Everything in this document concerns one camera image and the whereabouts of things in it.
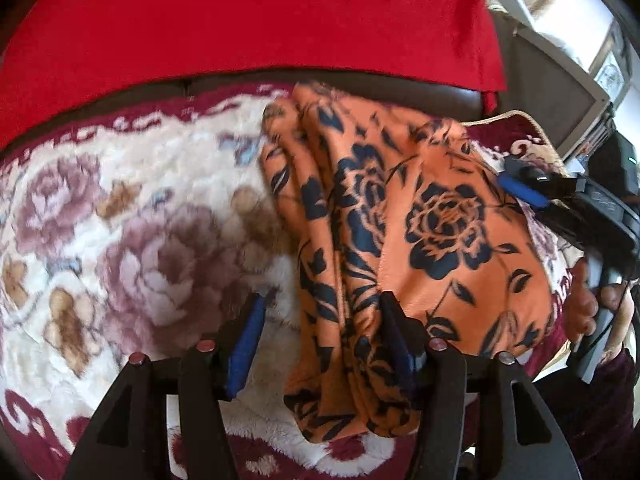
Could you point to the orange floral blouse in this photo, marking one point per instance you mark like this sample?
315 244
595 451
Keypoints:
400 240

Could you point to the floral plush blanket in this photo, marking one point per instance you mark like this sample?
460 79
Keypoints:
125 240

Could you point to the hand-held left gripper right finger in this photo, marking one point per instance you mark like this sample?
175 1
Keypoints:
400 347

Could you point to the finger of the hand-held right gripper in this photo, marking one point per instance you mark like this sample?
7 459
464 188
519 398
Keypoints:
522 190

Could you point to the red plush blanket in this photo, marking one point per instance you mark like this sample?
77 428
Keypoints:
225 20

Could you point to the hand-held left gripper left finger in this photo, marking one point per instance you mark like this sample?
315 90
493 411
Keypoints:
247 342

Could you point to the person's right hand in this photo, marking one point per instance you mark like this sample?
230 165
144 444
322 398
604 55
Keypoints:
582 305

